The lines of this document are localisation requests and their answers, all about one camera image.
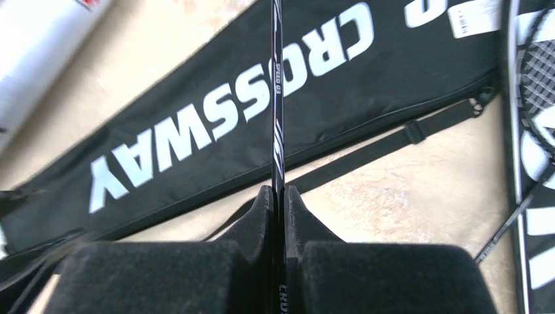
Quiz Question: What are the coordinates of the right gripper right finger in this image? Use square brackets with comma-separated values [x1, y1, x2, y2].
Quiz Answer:
[282, 186, 496, 313]

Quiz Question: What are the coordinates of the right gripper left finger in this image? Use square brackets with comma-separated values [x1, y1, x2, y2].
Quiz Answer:
[45, 186, 274, 313]

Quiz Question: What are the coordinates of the black CROSSWAY racket bag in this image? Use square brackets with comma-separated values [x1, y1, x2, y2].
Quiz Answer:
[0, 0, 504, 314]

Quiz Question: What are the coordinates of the black racket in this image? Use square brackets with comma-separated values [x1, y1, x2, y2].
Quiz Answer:
[474, 1, 554, 264]
[271, 0, 288, 313]

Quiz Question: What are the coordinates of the black SPORT racket bag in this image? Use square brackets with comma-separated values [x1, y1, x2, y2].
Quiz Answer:
[500, 1, 554, 313]

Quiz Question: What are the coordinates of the white shuttlecock tube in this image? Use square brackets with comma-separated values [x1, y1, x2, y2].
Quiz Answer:
[1, 0, 114, 150]

